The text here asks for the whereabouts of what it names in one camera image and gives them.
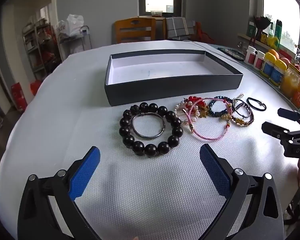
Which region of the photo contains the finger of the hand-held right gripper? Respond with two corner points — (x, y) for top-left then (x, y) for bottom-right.
(277, 108), (300, 126)
(262, 121), (300, 140)

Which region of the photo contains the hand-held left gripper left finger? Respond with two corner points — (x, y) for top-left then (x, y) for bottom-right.
(17, 146), (102, 240)

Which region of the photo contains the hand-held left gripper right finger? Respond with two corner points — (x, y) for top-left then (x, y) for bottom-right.
(199, 144), (284, 240)

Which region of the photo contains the black hair tie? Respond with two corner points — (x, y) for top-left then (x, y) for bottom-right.
(246, 97), (267, 111)

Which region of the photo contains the black large bead bracelet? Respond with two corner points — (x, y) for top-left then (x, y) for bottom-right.
(119, 102), (183, 157)

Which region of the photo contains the red bead gold chain bracelet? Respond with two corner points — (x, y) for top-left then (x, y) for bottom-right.
(185, 95), (211, 119)

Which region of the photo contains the pearl bead bracelet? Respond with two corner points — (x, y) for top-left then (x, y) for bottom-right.
(174, 101), (200, 125)

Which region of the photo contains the silver metal bangle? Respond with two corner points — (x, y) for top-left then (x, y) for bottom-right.
(132, 114), (167, 138)

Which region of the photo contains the dark grey cardboard box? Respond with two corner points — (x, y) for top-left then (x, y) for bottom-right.
(104, 49), (244, 107)

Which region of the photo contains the orange juice jar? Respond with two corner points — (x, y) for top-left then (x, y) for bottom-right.
(280, 66), (300, 97)

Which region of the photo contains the yellow bottle blue label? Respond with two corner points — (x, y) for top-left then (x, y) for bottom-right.
(260, 52), (277, 78)
(270, 59), (288, 85)

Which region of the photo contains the yellow packet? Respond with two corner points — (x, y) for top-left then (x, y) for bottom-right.
(267, 36), (280, 50)

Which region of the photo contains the dark patterned tray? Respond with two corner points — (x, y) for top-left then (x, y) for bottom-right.
(217, 47), (245, 60)

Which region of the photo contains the green bottle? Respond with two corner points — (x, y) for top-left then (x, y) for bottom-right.
(274, 19), (283, 42)

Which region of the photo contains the dark flower bouquet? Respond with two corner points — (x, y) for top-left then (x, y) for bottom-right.
(254, 16), (273, 32)

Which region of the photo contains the red bag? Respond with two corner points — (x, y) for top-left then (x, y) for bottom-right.
(11, 82), (28, 112)
(30, 80), (43, 95)

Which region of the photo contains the red cloth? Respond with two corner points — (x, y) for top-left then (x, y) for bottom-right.
(195, 22), (215, 43)

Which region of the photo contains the storage shelf with goods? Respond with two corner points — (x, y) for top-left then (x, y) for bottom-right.
(22, 17), (63, 80)

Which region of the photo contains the grey plaid cloth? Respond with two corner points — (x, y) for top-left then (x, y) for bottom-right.
(166, 17), (194, 40)

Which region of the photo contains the wooden chair with cloth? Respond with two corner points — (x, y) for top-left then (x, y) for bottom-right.
(162, 17), (198, 41)

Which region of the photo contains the white plastic bag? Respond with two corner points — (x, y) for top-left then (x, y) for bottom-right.
(56, 14), (85, 37)

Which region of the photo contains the brown braided gold bead bracelet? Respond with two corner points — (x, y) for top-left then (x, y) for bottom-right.
(221, 99), (254, 128)

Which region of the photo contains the pink braided cord bracelet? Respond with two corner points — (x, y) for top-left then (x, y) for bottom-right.
(187, 97), (232, 141)

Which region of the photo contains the thin wire bracelet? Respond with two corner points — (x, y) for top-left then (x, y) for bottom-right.
(231, 99), (252, 117)

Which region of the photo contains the dark blue beaded bracelet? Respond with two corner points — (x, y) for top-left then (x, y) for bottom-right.
(208, 95), (233, 117)

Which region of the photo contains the metal wire rack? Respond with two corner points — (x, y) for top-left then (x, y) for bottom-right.
(59, 26), (93, 60)

